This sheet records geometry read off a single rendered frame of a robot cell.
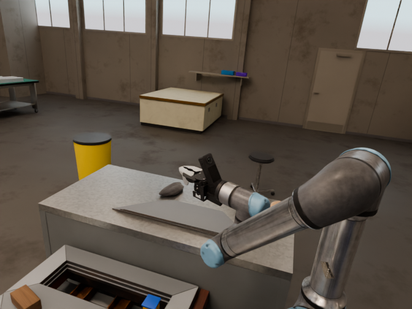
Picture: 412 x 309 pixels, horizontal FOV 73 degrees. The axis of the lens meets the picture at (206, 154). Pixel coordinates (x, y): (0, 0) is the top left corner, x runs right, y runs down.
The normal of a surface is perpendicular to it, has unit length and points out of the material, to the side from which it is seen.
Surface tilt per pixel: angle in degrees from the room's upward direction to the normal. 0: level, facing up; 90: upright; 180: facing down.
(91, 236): 90
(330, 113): 90
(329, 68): 90
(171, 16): 90
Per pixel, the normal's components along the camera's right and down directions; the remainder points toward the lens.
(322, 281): -0.75, 0.18
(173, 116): -0.27, 0.32
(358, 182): 0.00, -0.29
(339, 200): -0.22, 0.05
